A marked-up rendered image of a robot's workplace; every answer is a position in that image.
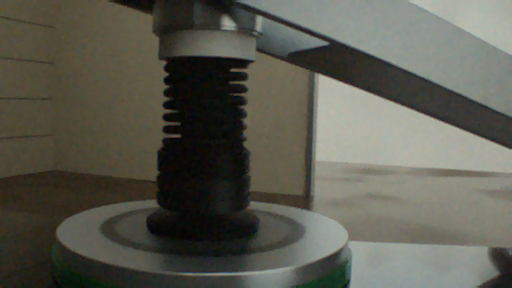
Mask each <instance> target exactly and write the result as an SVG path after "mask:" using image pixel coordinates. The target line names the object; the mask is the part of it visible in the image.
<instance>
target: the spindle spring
mask: <svg viewBox="0 0 512 288"><path fill-rule="evenodd" d="M165 60H166V61H167V62H168V63H166V64H165V65H164V67H163V70H164V72H165V73H167V74H169V75H167V76H165V77H163V83H164V84H165V85H168V86H171V87H168V88H165V89H164V91H163V92H162V93H163V95H164V96H165V97H166V98H169V99H170V100H166V101H165V102H163V104H162V106H163V108H164V109H165V110H170V111H178V112H171V113H165V114H163V115H162V118H163V120H164V122H166V123H180V124H168V125H164V126H163V127H162V132H163V133H164V134H166V135H197V134H229V135H228V136H215V137H175V136H170V137H164V138H163V140H162V145H163V146H166V147H185V148H193V147H219V146H228V147H234V148H245V146H244V145H242V144H243V143H244V142H246V141H247V140H248V135H247V134H244V133H243V132H241V131H245V130H246V129H247V128H248V123H247V122H246V121H242V120H240V119H244V118H246V117H247V116H248V110H247V109H243V108H237V107H242V106H246V105H247V104H248V102H249V99H248V98H246V97H243V96H237V95H230V97H226V98H185V99H181V96H185V95H226V94H246V93H247V92H248V91H249V87H248V86H247V85H243V84H230V85H184V86H182V83H184V82H217V81H232V82H243V81H247V80H248V79H249V74H248V73H246V72H241V71H194V72H186V73H182V70H188V69H221V68H230V69H247V68H248V67H250V63H249V62H248V61H247V60H243V59H188V60H178V61H176V60H173V59H172V58H168V59H165ZM203 108H229V110H213V111H197V112H181V109H203ZM212 121H229V123H211V124H181V122H212Z"/></svg>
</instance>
